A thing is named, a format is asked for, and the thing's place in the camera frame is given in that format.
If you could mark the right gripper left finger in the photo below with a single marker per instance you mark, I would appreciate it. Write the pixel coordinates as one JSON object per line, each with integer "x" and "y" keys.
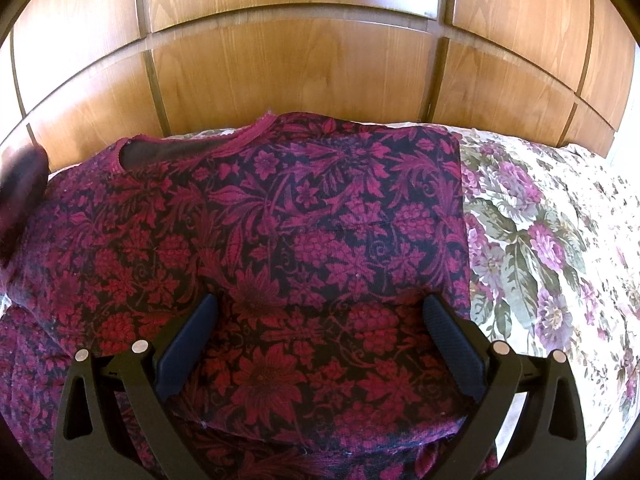
{"x": 91, "y": 440}

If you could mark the maroon floral knit sweater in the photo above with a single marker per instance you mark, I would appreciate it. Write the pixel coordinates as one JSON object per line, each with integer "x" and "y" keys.
{"x": 321, "y": 237}

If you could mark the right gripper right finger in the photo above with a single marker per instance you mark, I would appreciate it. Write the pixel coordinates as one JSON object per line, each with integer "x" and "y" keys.
{"x": 527, "y": 420}

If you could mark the floral bedspread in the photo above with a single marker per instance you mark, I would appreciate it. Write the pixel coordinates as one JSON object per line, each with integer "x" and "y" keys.
{"x": 553, "y": 246}

